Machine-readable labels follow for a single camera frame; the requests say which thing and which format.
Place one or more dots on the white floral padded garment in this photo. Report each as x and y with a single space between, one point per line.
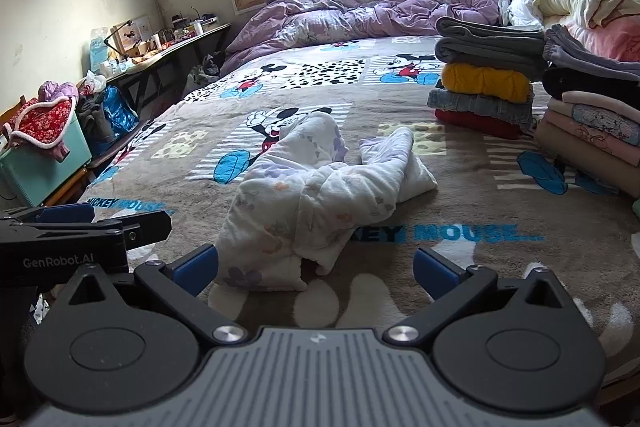
310 197

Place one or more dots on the red floral padded garment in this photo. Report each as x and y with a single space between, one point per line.
40 122

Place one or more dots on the cartoon mouse printed blanket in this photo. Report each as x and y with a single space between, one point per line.
450 187

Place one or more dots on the teal storage box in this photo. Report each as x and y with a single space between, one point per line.
35 172

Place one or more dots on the beige folded garment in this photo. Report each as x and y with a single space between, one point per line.
575 152

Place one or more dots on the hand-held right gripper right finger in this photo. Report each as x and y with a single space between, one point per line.
432 272

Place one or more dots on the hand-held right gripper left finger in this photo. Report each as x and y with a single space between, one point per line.
197 269

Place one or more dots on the blue white packet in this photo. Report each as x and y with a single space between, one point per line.
99 44

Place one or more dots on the dark desk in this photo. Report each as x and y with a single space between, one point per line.
165 52

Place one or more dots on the purple cloth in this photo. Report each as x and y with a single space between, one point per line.
57 89

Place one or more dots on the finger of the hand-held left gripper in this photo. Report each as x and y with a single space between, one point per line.
67 213
145 229

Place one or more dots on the purple grey folded garment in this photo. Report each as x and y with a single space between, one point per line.
585 54

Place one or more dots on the blue plastic bag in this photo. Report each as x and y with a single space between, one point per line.
119 112

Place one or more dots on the cream printed folded garment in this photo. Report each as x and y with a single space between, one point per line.
605 117

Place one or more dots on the yellow folded garment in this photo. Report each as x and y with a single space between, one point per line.
485 82

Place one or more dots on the purple quilt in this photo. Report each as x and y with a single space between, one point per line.
350 14

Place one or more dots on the pink blanket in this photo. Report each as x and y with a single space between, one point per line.
615 39

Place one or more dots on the red folded garment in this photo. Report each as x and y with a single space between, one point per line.
475 124

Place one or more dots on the wooden picture frame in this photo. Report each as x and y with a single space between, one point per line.
132 34

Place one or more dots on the white plastic bag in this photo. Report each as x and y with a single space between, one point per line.
92 82

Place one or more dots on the pink folded garment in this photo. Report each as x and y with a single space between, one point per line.
590 137

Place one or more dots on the black folded garment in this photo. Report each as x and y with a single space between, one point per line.
580 84

